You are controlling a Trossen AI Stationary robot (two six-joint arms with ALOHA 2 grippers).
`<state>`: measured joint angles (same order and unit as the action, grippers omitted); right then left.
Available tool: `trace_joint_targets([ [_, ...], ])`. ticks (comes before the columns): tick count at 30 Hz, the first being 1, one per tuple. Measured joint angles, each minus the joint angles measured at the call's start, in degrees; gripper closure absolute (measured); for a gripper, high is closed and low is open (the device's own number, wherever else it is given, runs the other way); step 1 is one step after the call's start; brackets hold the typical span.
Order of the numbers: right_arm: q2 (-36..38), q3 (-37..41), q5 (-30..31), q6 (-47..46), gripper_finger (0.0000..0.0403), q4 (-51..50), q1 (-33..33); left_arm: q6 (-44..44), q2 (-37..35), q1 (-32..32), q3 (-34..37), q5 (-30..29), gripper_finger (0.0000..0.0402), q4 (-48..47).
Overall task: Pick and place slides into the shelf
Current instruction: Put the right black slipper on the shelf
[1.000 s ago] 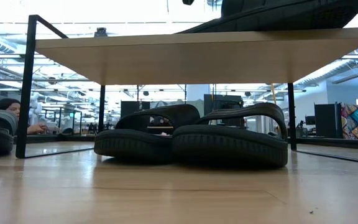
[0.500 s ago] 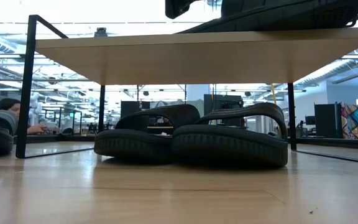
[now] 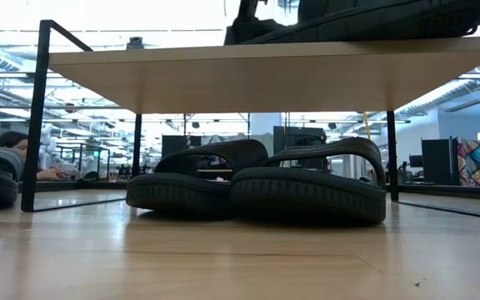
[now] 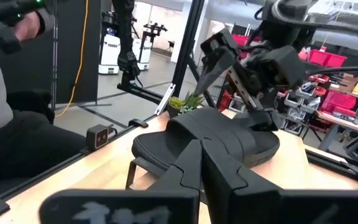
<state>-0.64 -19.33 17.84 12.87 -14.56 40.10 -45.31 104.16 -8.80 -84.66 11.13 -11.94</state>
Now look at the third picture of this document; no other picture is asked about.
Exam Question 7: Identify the dark ceiling-mounted device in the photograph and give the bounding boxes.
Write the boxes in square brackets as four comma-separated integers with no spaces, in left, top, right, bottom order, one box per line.
[125,36,146,51]

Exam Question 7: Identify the black machine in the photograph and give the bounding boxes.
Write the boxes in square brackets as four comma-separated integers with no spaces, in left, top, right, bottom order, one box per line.
[272,126,328,170]

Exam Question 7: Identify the black box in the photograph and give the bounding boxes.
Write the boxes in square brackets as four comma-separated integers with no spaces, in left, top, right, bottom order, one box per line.
[160,133,203,162]

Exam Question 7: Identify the black cabinet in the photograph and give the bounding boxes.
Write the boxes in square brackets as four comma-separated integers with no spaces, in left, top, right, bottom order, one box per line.
[421,137,460,187]

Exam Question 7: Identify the white humanoid figure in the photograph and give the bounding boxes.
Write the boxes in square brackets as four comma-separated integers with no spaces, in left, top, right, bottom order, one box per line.
[37,122,60,172]

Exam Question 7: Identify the person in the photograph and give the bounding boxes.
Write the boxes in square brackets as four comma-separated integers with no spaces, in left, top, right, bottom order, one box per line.
[0,131,68,183]

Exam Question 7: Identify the wooden shelf with black frame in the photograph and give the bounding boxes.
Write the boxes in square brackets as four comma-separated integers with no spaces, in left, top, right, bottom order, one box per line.
[20,18,480,213]

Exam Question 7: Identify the yellow cable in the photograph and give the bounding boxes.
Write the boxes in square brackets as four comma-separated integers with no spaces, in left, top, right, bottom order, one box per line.
[362,111,373,141]

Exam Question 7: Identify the black metal rig frame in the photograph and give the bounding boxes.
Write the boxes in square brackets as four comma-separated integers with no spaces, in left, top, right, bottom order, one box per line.
[0,177,480,198]

